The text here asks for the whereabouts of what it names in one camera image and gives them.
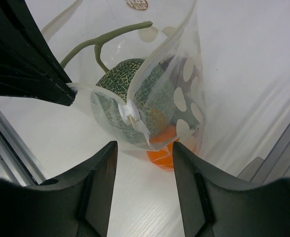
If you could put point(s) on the aluminium table edge rail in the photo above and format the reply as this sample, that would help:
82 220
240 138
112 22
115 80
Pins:
17 163

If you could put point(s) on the orange fruit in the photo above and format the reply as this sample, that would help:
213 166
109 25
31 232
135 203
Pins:
164 158

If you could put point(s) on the dark red passion fruit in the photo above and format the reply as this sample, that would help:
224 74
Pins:
176 76

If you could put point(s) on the clear plastic bin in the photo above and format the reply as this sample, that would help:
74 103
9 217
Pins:
275 166

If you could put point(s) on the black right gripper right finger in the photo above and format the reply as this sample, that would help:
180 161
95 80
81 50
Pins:
214 203

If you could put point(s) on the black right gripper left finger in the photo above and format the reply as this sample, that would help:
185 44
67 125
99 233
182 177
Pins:
76 203

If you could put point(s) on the green netted melon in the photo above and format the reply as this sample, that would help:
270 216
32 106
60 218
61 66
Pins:
119 79

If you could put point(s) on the clear zip top bag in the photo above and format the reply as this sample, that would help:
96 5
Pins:
174 32

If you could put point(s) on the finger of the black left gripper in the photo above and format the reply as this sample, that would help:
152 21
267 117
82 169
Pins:
28 68

